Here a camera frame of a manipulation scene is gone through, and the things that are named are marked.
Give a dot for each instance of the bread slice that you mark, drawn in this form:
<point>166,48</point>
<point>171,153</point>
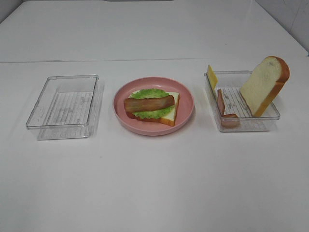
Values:
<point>264,84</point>
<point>168,119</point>

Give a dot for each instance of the left clear plastic tray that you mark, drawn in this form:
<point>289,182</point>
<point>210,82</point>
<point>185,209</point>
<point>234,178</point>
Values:
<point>68,107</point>

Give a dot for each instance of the green lettuce leaf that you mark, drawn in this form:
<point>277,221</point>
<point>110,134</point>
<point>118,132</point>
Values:
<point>151,93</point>

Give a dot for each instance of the yellow cheese slice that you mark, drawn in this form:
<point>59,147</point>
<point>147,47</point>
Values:
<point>213,80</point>

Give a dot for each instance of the clear plastic tray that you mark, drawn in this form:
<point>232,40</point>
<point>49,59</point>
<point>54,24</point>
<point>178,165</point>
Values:
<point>229,83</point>
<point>68,107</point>

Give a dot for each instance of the pink round plate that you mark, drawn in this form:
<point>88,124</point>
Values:
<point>184,111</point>

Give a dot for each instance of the bacon strip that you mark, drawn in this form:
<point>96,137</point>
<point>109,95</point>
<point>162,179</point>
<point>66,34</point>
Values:
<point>225,116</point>
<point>148,104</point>

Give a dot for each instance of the right clear plastic tray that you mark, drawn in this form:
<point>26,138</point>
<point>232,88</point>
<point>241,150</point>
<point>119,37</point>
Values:
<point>229,83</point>

